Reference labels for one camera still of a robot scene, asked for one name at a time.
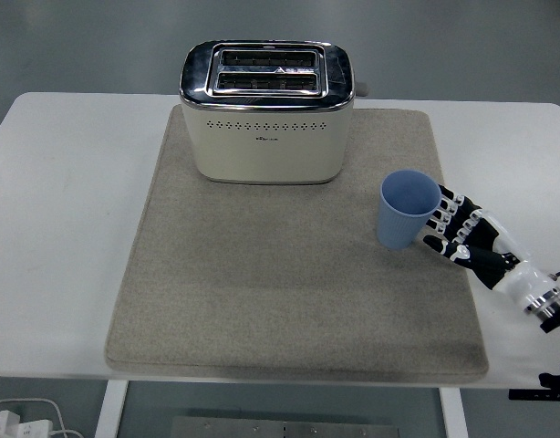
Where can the beige fabric mat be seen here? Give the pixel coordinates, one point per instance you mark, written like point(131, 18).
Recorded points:
point(262, 283)

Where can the grey metal plate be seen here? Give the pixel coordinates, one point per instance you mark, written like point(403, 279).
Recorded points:
point(284, 429)

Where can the blue ribbed plastic cup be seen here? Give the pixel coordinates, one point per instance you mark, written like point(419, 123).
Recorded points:
point(396, 228)

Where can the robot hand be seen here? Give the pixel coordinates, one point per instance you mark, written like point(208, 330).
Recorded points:
point(521, 278)

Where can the white power strip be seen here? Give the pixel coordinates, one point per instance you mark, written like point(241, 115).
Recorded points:
point(22, 429)

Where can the white table leg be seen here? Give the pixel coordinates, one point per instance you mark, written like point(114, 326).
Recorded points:
point(454, 415)
point(110, 410)

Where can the cream toaster with chrome top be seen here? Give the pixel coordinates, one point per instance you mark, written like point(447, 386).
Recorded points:
point(266, 150)

